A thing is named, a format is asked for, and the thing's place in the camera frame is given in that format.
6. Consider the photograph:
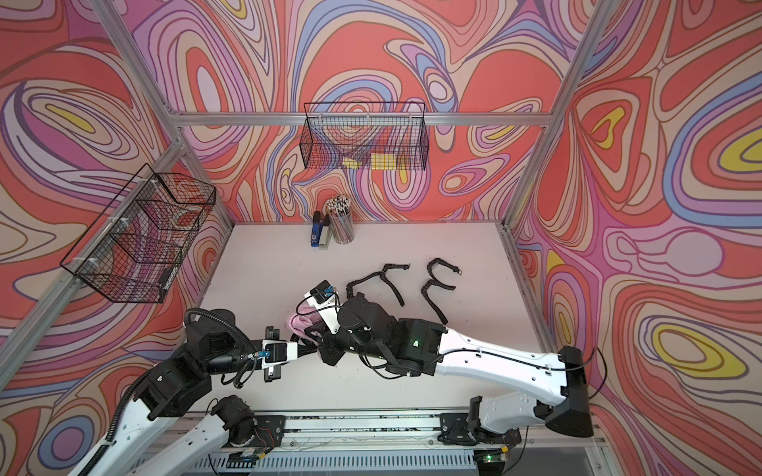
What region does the blue marker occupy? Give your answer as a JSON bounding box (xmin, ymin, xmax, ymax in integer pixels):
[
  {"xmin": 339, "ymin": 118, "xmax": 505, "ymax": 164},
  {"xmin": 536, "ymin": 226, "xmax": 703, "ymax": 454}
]
[{"xmin": 310, "ymin": 210, "xmax": 323, "ymax": 248}]

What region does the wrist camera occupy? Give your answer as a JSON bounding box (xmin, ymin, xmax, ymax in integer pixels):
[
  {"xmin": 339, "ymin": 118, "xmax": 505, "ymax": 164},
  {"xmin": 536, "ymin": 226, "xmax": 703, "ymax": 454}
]
[
  {"xmin": 305, "ymin": 280, "xmax": 341, "ymax": 334},
  {"xmin": 257, "ymin": 340, "xmax": 299, "ymax": 367}
]

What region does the pencil cup with pencils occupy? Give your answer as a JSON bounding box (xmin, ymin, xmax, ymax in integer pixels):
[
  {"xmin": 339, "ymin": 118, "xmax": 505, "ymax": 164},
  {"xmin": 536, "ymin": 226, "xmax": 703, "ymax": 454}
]
[{"xmin": 325, "ymin": 194, "xmax": 355, "ymax": 244}]

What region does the small yellow block in basket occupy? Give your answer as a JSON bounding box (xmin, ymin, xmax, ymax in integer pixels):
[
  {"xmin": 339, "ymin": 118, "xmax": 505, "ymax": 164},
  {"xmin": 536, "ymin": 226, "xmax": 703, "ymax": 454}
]
[{"xmin": 341, "ymin": 158, "xmax": 361, "ymax": 170}]

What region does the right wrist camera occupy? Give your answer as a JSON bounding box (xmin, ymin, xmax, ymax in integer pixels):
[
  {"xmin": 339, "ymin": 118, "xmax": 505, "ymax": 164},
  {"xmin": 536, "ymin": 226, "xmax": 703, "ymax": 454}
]
[{"xmin": 305, "ymin": 280, "xmax": 341, "ymax": 334}]

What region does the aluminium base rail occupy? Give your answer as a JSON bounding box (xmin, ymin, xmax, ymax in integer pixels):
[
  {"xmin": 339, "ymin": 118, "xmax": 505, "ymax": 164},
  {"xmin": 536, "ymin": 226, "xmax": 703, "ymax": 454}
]
[{"xmin": 118, "ymin": 407, "xmax": 591, "ymax": 459}]

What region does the pink microfibre cloth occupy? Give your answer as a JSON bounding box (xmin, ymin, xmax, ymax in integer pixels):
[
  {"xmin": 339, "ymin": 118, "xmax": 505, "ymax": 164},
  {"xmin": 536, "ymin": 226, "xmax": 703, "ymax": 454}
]
[{"xmin": 287, "ymin": 315, "xmax": 318, "ymax": 346}]

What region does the back wall wire basket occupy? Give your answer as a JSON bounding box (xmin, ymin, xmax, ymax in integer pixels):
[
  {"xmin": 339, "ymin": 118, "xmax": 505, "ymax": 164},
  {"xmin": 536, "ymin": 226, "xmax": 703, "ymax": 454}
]
[{"xmin": 300, "ymin": 100, "xmax": 430, "ymax": 172}]

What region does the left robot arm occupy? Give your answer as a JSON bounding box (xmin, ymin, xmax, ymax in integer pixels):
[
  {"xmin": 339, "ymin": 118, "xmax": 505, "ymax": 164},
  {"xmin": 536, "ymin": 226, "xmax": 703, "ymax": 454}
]
[{"xmin": 72, "ymin": 307, "xmax": 307, "ymax": 475}]

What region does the yellow sponge in basket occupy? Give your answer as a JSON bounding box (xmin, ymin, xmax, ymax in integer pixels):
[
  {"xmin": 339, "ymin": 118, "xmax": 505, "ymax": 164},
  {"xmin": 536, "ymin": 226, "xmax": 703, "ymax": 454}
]
[{"xmin": 370, "ymin": 153, "xmax": 398, "ymax": 171}]

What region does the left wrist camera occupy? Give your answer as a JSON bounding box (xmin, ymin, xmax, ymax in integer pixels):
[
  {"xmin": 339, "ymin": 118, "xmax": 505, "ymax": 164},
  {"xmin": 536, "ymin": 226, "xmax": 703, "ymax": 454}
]
[{"xmin": 257, "ymin": 340, "xmax": 299, "ymax": 367}]

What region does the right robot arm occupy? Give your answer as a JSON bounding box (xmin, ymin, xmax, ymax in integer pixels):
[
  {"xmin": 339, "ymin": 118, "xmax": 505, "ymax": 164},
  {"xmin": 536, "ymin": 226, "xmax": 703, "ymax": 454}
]
[{"xmin": 297, "ymin": 292, "xmax": 595, "ymax": 438}]

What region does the wall wire basket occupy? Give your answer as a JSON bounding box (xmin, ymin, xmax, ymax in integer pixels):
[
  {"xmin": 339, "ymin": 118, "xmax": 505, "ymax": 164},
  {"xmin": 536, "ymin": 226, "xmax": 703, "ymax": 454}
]
[
  {"xmin": 300, "ymin": 100, "xmax": 430, "ymax": 172},
  {"xmin": 60, "ymin": 165, "xmax": 216, "ymax": 303}
]

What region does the left wall wire basket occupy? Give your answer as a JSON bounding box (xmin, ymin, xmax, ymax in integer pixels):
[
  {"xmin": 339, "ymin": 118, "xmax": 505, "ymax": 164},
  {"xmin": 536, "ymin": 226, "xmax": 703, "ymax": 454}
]
[{"xmin": 60, "ymin": 165, "xmax": 216, "ymax": 303}]

